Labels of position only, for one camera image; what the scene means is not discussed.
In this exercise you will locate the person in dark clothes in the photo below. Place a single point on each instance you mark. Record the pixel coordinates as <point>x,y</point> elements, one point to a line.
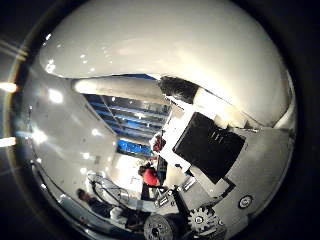
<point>96,205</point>

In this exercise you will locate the shelf rack with blue bins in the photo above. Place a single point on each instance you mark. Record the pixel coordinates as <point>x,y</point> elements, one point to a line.
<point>130,123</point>

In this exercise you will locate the person in red shirt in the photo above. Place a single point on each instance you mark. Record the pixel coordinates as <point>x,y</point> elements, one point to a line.
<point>150,176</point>

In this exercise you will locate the white spray bottle yellow label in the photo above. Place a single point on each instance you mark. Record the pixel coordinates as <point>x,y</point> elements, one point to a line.
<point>186,46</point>

